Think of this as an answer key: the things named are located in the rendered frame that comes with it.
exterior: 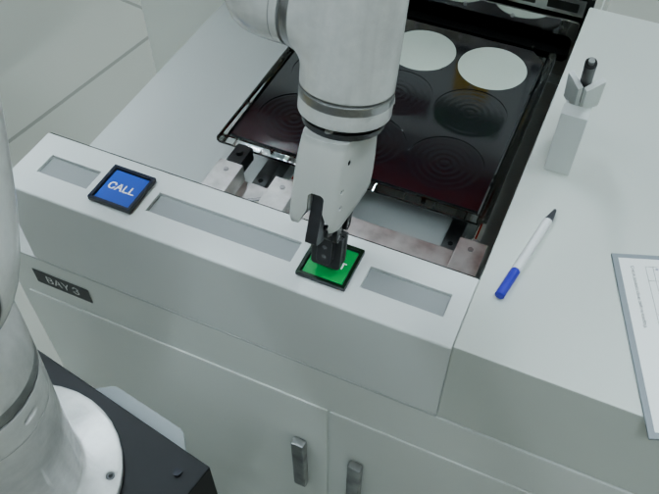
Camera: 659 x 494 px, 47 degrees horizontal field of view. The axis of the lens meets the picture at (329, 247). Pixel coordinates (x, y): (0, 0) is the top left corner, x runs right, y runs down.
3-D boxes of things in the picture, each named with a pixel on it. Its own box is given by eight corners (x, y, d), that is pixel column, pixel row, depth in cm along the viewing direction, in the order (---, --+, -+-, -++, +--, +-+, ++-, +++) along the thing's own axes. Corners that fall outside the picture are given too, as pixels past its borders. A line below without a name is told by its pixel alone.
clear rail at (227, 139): (220, 136, 103) (219, 128, 102) (488, 222, 93) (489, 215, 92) (215, 143, 102) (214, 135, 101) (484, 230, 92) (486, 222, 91)
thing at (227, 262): (76, 208, 104) (47, 130, 93) (462, 349, 89) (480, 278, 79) (32, 256, 98) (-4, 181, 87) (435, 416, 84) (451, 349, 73)
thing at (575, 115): (551, 136, 91) (579, 44, 81) (582, 146, 90) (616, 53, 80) (538, 170, 88) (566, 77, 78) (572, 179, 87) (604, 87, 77)
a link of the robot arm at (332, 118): (325, 51, 70) (322, 80, 72) (281, 90, 63) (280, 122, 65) (410, 74, 68) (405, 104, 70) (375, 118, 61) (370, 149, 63)
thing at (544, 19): (312, 4, 130) (311, -47, 122) (567, 71, 118) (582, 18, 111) (307, 10, 129) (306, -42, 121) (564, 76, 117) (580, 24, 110)
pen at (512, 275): (551, 205, 83) (495, 290, 76) (560, 209, 83) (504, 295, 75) (549, 211, 84) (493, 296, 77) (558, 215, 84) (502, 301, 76)
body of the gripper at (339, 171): (329, 72, 71) (320, 170, 79) (280, 119, 64) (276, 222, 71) (403, 92, 69) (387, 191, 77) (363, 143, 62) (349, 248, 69)
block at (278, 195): (277, 190, 97) (276, 174, 95) (300, 199, 97) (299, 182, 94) (247, 234, 93) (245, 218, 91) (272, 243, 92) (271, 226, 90)
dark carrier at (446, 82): (334, 3, 122) (334, 0, 121) (545, 57, 113) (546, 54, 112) (230, 136, 102) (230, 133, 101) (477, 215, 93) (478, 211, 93)
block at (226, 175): (222, 172, 100) (220, 156, 97) (245, 180, 99) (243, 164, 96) (191, 214, 95) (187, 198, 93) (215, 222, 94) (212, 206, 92)
